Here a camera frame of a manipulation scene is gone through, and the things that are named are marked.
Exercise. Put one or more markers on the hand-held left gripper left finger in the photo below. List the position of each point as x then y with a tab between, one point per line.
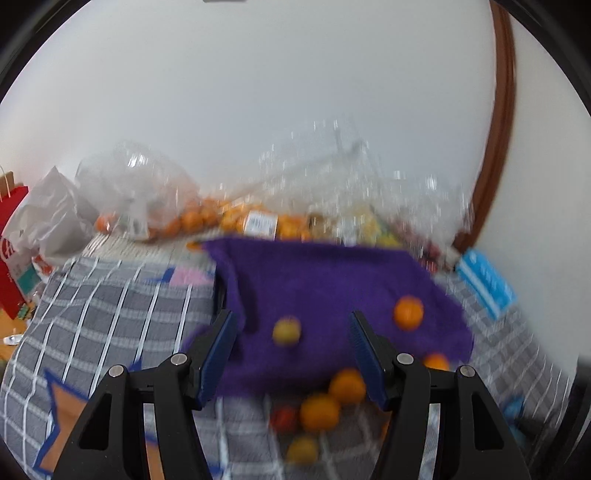
217	355

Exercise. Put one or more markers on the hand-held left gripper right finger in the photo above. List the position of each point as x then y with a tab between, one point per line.
364	360

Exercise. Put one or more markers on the large orange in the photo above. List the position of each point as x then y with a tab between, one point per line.
408	313
320	412
436	362
347	386

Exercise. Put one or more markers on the small yellow round fruit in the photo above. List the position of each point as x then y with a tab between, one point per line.
302	450
286	330

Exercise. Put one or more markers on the small red tomato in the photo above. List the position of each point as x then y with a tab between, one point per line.
283	417

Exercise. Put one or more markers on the purple towel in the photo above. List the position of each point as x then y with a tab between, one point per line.
323	286

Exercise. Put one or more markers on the grey checked blanket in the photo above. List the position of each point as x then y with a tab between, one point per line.
115	314

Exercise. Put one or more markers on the white printed cloth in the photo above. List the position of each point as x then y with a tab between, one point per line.
138	251

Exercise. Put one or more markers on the pile of bagged mandarins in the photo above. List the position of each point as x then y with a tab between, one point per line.
189	220

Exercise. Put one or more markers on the blue tissue box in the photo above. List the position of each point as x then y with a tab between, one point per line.
487	281

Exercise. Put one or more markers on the labelled pack of kumquats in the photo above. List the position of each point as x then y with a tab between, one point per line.
288	227

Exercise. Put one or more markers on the large clear plastic bag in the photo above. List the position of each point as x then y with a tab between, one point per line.
351	175

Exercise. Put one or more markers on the small clear plastic bag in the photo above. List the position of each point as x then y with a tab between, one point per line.
134	180

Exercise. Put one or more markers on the white plastic bag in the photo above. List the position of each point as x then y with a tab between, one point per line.
51	217

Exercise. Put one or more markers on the red paper bag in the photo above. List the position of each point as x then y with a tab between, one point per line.
9	277

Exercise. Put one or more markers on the brown wooden frame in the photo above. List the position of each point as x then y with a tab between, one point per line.
501	115

